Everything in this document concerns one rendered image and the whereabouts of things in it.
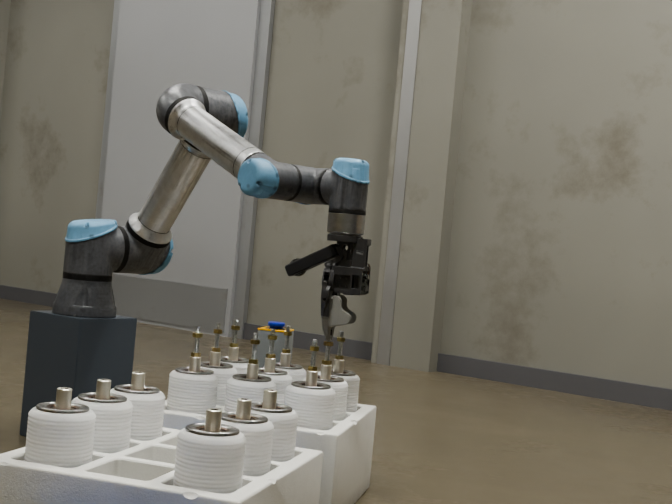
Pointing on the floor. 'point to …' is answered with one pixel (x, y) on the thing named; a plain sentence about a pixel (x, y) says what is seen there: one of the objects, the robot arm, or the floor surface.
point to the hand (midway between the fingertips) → (326, 333)
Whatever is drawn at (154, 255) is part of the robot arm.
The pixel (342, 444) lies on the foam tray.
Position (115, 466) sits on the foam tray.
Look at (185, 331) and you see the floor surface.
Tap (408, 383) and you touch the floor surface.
